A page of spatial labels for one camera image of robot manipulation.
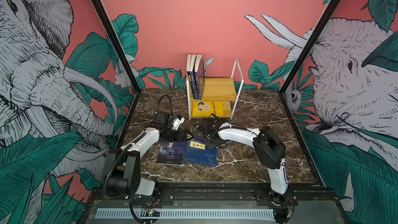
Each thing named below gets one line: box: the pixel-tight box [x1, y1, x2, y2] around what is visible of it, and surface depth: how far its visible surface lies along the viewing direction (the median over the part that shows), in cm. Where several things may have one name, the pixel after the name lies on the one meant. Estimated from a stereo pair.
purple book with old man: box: [189, 54, 199, 100], surface depth 79 cm
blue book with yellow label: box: [183, 140, 219, 167], surface depth 89 cm
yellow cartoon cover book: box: [192, 101, 224, 117], surface depth 106 cm
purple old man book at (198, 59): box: [193, 54, 203, 100], surface depth 80 cm
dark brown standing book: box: [186, 54, 196, 100], surface depth 79 cm
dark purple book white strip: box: [156, 141, 188, 166], surface depth 89 cm
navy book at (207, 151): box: [196, 146, 219, 155], surface depth 90 cm
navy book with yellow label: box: [186, 138, 207, 147], surface depth 91 cm
